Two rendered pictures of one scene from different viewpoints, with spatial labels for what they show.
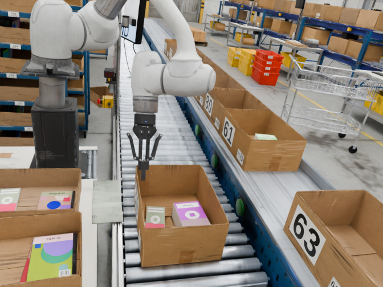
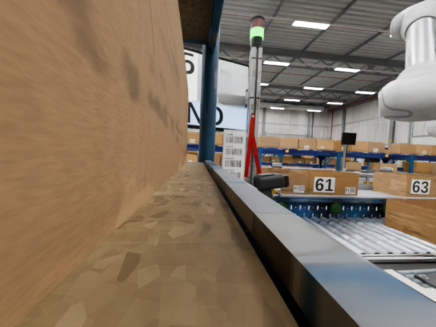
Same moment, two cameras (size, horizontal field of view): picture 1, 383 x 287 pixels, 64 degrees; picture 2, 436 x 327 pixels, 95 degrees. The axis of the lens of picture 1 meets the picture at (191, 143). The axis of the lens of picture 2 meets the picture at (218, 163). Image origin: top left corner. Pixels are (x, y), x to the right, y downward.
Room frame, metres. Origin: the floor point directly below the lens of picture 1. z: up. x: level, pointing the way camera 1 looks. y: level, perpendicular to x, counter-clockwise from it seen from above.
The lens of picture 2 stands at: (2.03, 1.35, 1.16)
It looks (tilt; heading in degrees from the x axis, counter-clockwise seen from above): 3 degrees down; 280
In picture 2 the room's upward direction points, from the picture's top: 2 degrees clockwise
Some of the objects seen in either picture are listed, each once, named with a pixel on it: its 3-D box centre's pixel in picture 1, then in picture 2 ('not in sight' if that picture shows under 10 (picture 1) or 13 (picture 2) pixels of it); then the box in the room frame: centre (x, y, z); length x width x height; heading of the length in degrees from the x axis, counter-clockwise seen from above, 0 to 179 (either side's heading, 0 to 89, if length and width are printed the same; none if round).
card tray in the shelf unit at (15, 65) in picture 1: (24, 61); not in sight; (2.22, 1.30, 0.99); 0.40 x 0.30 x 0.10; 103
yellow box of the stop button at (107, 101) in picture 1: (106, 103); not in sight; (1.99, 0.62, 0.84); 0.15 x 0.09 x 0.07; 16
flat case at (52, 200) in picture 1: (55, 206); not in sight; (0.98, 0.51, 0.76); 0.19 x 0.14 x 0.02; 18
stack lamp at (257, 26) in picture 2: not in sight; (257, 30); (2.05, 0.57, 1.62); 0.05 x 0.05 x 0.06
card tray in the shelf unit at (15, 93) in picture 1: (27, 87); not in sight; (2.22, 1.29, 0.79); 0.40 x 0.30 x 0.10; 107
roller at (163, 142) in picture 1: (160, 144); not in sight; (1.73, 0.19, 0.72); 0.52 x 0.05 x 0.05; 106
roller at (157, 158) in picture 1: (164, 159); (338, 234); (1.54, 0.14, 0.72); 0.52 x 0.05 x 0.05; 106
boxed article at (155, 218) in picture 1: (155, 220); not in sight; (0.98, 0.10, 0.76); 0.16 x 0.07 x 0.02; 8
